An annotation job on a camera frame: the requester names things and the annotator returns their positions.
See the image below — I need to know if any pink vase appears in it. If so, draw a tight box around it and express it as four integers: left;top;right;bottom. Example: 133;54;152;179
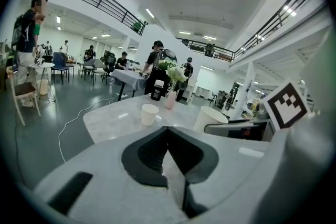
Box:
164;90;176;110

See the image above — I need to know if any table with blue-grey cloth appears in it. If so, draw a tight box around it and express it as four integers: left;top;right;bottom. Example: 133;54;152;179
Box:
110;69;148;102

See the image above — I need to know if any round white side table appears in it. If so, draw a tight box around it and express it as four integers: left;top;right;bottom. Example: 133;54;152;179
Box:
28;62;56;102

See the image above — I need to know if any black balcony railing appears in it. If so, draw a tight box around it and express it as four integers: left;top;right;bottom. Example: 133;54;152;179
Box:
33;0;146;36
175;37;235;62
233;0;320;61

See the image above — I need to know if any white flower bouquet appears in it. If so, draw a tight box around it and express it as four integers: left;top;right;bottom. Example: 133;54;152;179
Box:
165;65;189;92

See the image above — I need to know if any black green backpack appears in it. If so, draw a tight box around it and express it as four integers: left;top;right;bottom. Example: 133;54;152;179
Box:
153;49;179;71

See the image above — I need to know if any grey chair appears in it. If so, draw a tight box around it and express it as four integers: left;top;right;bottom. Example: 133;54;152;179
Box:
81;59;95;83
91;59;110;86

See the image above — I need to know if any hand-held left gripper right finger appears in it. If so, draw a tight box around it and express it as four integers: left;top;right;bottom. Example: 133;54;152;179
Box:
167;125;278;221

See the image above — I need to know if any blue chair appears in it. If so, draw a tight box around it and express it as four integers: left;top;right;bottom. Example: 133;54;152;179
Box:
51;51;71;84

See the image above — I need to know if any black bottle white cap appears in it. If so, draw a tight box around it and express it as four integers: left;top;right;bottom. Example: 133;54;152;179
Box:
150;79;165;101

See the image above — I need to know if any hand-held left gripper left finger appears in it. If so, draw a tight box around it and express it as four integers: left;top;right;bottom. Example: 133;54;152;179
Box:
33;125;185;224

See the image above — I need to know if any black office chair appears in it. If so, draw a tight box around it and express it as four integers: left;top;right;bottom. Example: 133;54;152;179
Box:
103;51;118;79

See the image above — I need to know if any long white floor cable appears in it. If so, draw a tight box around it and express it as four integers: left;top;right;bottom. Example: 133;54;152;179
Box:
58;91;127;163

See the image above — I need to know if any wooden chair dark seat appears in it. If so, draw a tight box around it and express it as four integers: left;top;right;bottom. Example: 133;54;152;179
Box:
5;67;42;127

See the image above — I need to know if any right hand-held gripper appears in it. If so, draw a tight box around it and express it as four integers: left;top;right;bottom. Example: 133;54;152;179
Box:
204;82;309;142

